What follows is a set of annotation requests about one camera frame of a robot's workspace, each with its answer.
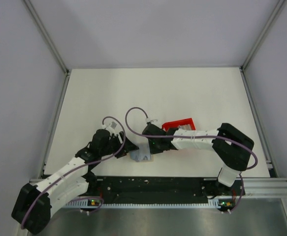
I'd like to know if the purple cable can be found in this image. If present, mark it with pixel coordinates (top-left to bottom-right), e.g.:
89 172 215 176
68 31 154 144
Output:
125 107 258 170
20 116 127 230

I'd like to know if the grey credit card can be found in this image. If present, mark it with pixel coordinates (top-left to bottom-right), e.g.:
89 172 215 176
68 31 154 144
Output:
129 150 142 162

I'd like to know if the white slotted cable duct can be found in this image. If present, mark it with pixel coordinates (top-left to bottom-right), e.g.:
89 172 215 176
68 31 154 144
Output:
64 199 234 210

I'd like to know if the stack of upright cards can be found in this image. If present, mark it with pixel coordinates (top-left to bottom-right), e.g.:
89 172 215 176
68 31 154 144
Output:
179 124 192 130

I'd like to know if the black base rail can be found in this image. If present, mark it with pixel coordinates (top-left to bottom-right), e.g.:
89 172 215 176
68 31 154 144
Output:
84 176 242 204

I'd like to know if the red plastic card tray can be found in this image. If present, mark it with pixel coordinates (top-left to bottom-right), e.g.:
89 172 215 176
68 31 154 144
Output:
162 118 196 131

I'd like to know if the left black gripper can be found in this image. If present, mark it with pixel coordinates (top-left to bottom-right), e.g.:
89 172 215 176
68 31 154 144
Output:
100 131 139 158

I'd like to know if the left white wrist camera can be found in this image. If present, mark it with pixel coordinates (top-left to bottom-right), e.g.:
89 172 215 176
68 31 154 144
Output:
102 121 117 134

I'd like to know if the beige card holder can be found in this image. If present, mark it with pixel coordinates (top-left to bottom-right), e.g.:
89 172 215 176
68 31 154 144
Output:
129 143 153 162

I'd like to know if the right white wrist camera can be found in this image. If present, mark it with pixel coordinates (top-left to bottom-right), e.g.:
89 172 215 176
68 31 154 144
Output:
145 118 159 125

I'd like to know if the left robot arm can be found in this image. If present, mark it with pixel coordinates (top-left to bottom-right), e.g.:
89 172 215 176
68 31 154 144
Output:
11 129 139 235

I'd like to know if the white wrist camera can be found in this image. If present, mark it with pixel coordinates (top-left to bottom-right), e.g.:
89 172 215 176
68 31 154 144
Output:
102 121 117 134
145 118 159 125

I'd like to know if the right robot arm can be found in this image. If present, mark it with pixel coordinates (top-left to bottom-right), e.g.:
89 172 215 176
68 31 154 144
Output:
142 122 255 195

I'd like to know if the silver VIP credit card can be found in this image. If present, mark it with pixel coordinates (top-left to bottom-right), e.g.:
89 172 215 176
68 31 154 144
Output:
139 143 151 162

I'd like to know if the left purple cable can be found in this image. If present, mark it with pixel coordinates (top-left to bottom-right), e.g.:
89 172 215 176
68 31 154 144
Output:
20 116 127 230

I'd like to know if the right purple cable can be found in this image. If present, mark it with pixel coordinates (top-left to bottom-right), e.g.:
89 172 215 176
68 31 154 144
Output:
125 107 258 170

